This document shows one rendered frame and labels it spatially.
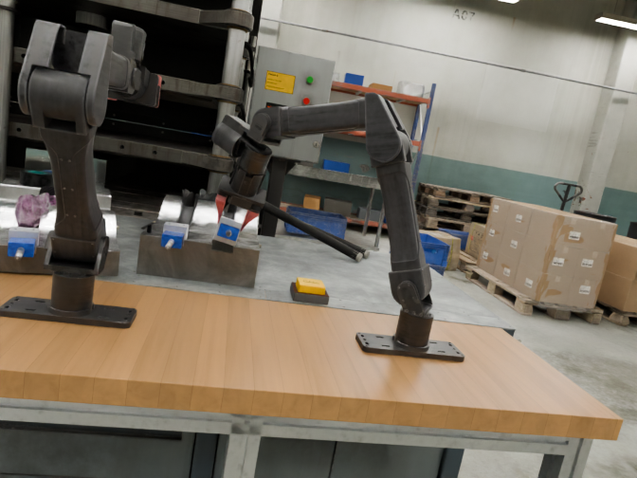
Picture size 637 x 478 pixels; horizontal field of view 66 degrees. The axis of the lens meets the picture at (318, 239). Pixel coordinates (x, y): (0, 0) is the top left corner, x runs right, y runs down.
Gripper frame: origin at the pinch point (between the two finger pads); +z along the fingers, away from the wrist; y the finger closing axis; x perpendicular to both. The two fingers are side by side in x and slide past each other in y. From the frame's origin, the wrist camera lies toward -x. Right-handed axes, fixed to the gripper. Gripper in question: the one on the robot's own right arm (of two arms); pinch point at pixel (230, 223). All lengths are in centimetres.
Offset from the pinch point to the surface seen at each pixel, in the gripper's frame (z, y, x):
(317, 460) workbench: 45, -40, 21
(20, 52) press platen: 13, 83, -80
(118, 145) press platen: 30, 44, -73
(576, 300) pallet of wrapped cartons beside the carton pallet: 111, -319, -248
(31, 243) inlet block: 8.1, 34.1, 17.4
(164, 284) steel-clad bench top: 12.3, 9.0, 12.3
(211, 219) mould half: 12.8, 4.3, -19.2
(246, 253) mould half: 4.0, -5.6, 3.7
